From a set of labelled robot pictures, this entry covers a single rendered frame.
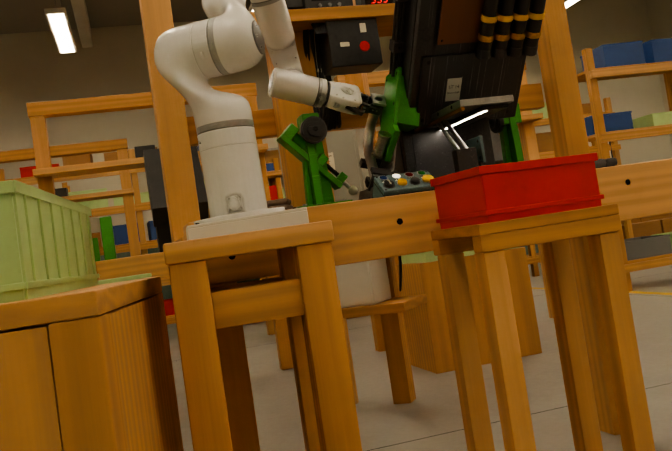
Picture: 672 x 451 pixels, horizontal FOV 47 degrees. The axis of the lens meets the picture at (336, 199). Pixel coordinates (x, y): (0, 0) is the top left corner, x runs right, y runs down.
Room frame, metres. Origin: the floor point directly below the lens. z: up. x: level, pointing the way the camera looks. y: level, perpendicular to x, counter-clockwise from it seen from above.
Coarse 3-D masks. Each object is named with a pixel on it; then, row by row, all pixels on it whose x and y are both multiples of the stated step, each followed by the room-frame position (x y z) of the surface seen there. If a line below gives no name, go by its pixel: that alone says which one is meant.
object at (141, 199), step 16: (64, 160) 8.63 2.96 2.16; (80, 160) 8.66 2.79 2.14; (0, 176) 8.77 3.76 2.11; (32, 176) 8.50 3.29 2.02; (80, 176) 8.55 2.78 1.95; (96, 176) 8.59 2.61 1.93; (80, 192) 8.62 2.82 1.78; (96, 192) 8.68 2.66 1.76; (144, 192) 8.79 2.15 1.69; (96, 208) 8.63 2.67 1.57; (112, 208) 8.62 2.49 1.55; (144, 208) 8.71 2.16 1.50; (128, 240) 8.74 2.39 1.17; (144, 240) 8.74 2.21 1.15
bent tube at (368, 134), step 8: (376, 96) 2.25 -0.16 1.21; (376, 104) 2.23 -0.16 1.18; (384, 104) 2.23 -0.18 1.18; (368, 120) 2.28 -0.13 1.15; (376, 120) 2.28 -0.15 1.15; (368, 128) 2.29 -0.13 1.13; (368, 136) 2.29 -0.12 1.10; (368, 144) 2.29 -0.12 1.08; (368, 152) 2.26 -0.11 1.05; (368, 160) 2.23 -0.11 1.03; (368, 168) 2.21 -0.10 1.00
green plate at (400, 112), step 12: (396, 72) 2.18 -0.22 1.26; (396, 84) 2.17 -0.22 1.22; (384, 96) 2.27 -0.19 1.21; (396, 96) 2.16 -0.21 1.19; (384, 108) 2.25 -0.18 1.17; (396, 108) 2.16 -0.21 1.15; (408, 108) 2.19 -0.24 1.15; (384, 120) 2.24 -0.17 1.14; (396, 120) 2.16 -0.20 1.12; (408, 120) 2.18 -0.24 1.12
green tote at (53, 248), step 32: (0, 192) 1.08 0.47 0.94; (32, 192) 1.18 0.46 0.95; (0, 224) 1.08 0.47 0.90; (32, 224) 1.17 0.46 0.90; (64, 224) 1.39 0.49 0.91; (0, 256) 1.08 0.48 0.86; (32, 256) 1.13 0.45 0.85; (64, 256) 1.37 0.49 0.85; (0, 288) 1.08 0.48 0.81; (32, 288) 1.12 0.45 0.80; (64, 288) 1.34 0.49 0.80
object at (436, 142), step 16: (432, 128) 2.37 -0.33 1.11; (464, 128) 2.40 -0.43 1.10; (480, 128) 2.42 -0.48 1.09; (400, 144) 2.36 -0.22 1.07; (416, 144) 2.35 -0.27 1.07; (432, 144) 2.37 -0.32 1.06; (448, 144) 2.38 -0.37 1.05; (400, 160) 2.38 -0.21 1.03; (416, 160) 2.35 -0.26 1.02; (432, 160) 2.37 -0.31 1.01; (448, 160) 2.38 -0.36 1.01
